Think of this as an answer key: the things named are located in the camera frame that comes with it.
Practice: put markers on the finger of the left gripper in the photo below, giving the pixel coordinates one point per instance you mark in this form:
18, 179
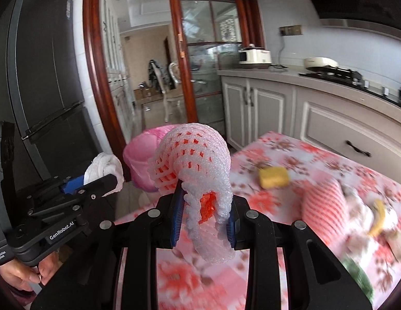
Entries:
94, 190
71, 185

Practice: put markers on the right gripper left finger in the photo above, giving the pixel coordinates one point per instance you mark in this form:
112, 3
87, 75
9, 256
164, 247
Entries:
116, 268

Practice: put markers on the white kitchen cabinets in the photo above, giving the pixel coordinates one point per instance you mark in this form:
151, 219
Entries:
320, 113

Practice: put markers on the pink lined trash bin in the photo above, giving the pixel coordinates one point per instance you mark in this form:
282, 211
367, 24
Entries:
139, 151

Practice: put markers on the pink floral tablecloth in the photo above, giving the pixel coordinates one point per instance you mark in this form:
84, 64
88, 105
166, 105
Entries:
186, 281

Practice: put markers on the black gas stove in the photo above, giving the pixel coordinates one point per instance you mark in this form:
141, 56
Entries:
352, 79

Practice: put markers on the white pan on stove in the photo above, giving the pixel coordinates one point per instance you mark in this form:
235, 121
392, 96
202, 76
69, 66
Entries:
319, 63

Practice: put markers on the yellow sponge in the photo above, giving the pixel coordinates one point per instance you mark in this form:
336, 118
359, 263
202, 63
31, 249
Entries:
273, 177

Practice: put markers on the black drawer handle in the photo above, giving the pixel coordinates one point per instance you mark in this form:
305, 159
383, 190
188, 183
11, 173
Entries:
358, 150

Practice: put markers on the dining chair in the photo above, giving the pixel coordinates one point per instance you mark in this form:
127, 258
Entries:
169, 96

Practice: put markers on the white rice cooker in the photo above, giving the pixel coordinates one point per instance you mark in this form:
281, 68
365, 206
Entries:
254, 56

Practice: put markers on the large pink foam net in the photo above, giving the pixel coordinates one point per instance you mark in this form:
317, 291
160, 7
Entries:
325, 211

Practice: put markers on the pink foam net orange core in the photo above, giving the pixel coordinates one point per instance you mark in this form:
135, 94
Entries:
197, 155

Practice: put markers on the white tissue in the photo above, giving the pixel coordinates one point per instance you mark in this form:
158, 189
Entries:
102, 165

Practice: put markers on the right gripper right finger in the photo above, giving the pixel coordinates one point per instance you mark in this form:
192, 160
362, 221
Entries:
316, 279

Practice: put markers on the person's left hand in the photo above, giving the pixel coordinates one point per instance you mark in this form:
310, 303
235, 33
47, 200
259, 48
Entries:
19, 276

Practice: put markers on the green zigzag cloth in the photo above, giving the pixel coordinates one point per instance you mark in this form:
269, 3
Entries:
359, 275

